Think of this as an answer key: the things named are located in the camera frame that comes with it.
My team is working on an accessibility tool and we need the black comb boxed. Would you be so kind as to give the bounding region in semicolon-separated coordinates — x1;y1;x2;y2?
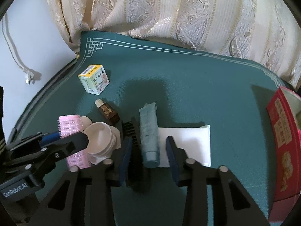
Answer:
122;117;145;192

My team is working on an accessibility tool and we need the white tissue pack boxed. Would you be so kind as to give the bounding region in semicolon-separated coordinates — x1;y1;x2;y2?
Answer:
157;125;211;167

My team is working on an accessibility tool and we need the yellow green medicine box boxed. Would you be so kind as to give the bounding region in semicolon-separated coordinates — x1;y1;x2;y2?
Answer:
78;64;110;95

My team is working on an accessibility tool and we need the cream patterned curtain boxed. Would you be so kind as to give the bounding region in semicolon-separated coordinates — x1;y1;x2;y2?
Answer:
43;0;301;87

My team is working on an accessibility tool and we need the teal cosmetic tube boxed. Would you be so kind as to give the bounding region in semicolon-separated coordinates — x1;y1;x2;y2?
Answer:
139;102;161;168

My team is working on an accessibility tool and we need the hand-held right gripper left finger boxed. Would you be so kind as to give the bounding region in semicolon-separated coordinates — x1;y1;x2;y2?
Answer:
27;138;134;226

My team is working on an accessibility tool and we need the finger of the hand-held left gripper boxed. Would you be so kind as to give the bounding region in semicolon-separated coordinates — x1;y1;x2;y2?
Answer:
7;132;61;152
2;131;90;186

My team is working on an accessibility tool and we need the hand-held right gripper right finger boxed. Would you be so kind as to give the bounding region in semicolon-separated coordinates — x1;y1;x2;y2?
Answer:
165;135;271;226

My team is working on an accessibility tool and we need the brown glass bottle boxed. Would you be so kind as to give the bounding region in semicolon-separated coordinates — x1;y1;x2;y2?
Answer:
94;99;120;125

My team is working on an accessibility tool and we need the pink hair roller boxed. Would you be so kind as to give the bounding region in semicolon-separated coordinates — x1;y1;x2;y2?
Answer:
58;115;92;170

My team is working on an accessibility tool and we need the red cardboard box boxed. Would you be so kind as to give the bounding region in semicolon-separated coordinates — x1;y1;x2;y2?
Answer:
266;86;301;223

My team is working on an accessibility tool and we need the green table mat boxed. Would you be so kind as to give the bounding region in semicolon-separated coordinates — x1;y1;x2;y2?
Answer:
9;31;286;226

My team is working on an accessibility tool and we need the black table rim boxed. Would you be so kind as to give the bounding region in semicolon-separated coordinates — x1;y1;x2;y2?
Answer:
9;58;78;144

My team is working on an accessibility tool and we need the white round jar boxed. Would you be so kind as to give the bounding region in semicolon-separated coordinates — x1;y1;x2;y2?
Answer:
89;125;121;166

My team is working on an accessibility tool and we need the white power plug cable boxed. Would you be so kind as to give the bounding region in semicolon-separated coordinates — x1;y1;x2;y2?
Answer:
1;12;37;85

